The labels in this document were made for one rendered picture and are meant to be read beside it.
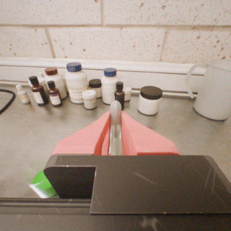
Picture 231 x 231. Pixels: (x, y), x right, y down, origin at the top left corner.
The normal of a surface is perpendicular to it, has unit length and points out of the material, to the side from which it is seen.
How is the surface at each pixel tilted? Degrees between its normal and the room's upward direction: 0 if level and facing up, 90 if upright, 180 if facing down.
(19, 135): 0
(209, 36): 90
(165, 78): 90
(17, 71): 90
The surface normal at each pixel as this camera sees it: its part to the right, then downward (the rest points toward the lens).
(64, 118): 0.00, -0.79
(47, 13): -0.15, 0.61
